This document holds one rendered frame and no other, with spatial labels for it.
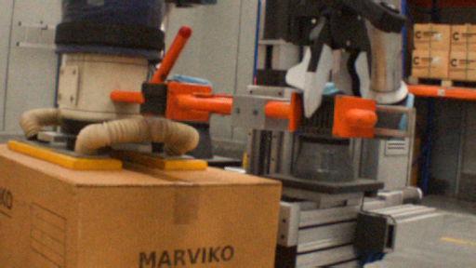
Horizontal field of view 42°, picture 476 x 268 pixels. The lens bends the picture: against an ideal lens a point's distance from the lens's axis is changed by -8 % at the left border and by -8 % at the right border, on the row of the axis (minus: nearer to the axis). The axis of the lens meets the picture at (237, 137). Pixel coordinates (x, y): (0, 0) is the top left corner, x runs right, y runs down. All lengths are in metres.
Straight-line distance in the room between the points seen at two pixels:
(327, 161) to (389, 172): 0.50
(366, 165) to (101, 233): 1.16
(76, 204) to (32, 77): 10.61
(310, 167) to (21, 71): 10.09
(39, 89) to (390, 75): 10.39
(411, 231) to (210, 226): 0.69
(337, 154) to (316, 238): 0.20
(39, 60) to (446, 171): 7.03
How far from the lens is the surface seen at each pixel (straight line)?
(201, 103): 1.02
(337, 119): 0.80
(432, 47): 9.01
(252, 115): 0.93
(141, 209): 1.03
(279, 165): 1.79
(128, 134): 1.14
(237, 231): 1.15
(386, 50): 1.46
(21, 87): 11.48
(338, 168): 1.56
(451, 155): 10.14
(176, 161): 1.24
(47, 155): 1.22
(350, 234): 1.64
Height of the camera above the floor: 1.21
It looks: 3 degrees down
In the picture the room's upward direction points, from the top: 4 degrees clockwise
